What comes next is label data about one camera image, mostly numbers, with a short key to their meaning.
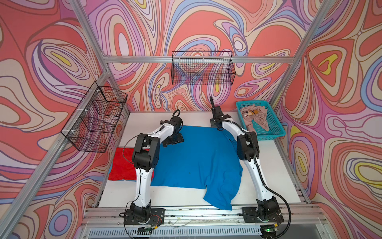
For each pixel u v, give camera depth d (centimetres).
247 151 68
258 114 114
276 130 102
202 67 96
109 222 72
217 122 87
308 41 80
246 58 173
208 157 94
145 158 57
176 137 92
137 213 63
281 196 69
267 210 64
